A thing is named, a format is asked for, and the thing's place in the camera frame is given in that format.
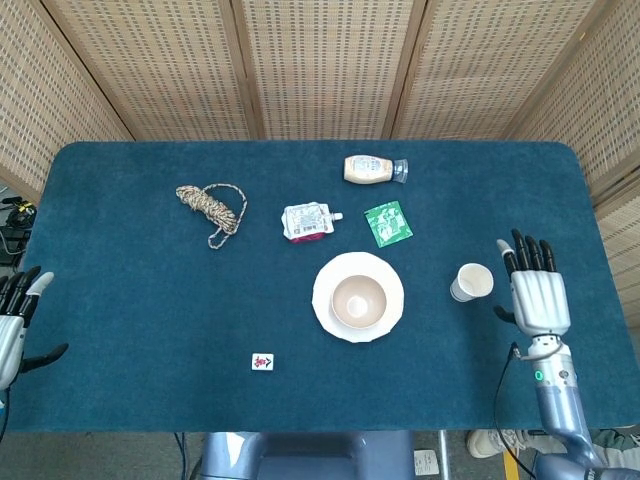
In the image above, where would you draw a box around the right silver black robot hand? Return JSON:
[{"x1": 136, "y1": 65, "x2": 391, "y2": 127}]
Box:
[{"x1": 493, "y1": 228, "x2": 572, "y2": 337}]

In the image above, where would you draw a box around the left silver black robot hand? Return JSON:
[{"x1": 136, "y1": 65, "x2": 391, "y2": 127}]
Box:
[{"x1": 0, "y1": 265, "x2": 70, "y2": 391}]

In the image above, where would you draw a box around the white paper cup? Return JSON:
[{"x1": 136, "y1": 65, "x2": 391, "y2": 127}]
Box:
[{"x1": 449, "y1": 262, "x2": 495, "y2": 304}]

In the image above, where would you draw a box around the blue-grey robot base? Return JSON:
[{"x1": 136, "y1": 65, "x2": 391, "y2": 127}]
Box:
[{"x1": 189, "y1": 430, "x2": 417, "y2": 480}]

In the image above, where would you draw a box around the black floor equipment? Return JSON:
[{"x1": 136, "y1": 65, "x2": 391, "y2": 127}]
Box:
[{"x1": 0, "y1": 196, "x2": 38, "y2": 267}]

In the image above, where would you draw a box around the blue table mat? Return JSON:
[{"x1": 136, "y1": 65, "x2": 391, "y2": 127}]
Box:
[{"x1": 8, "y1": 140, "x2": 626, "y2": 434}]

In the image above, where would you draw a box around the beige sneaker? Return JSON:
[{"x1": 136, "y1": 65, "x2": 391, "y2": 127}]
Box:
[{"x1": 466, "y1": 428, "x2": 532, "y2": 459}]

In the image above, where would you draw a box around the green sachet packet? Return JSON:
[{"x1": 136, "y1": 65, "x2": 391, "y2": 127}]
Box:
[{"x1": 363, "y1": 200, "x2": 415, "y2": 249}]

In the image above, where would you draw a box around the beige bowl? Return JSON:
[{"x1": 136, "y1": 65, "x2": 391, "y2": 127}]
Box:
[{"x1": 329, "y1": 274, "x2": 393, "y2": 330}]

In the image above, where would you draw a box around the metal table leg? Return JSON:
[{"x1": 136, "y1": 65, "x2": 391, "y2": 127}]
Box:
[{"x1": 436, "y1": 430, "x2": 452, "y2": 480}]

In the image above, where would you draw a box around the white paper label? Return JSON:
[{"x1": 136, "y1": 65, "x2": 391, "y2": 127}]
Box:
[{"x1": 413, "y1": 449, "x2": 442, "y2": 477}]

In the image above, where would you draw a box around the woven bamboo screen panel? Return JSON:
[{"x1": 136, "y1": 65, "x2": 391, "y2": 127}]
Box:
[
  {"x1": 0, "y1": 0, "x2": 135, "y2": 202},
  {"x1": 382, "y1": 0, "x2": 612, "y2": 142},
  {"x1": 505, "y1": 0, "x2": 640, "y2": 206},
  {"x1": 230, "y1": 0, "x2": 429, "y2": 141},
  {"x1": 41, "y1": 0, "x2": 257, "y2": 142}
]

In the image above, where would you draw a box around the beige sauce bottle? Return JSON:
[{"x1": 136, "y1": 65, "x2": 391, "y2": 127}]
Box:
[{"x1": 342, "y1": 154, "x2": 409, "y2": 184}]

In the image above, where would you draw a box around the white plate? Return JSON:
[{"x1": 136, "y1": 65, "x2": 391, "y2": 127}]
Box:
[{"x1": 311, "y1": 251, "x2": 405, "y2": 344}]

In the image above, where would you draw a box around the white red spout pouch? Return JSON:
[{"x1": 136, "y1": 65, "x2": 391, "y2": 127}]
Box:
[{"x1": 281, "y1": 201, "x2": 345, "y2": 246}]

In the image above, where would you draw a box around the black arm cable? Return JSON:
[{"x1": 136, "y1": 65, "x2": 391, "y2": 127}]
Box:
[{"x1": 492, "y1": 341, "x2": 537, "y2": 480}]

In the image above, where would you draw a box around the blue floor cable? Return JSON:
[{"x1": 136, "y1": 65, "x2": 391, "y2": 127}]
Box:
[{"x1": 172, "y1": 431, "x2": 188, "y2": 480}]

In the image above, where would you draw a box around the coiled beige rope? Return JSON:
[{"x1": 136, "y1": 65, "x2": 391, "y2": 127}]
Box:
[{"x1": 175, "y1": 183, "x2": 249, "y2": 250}]

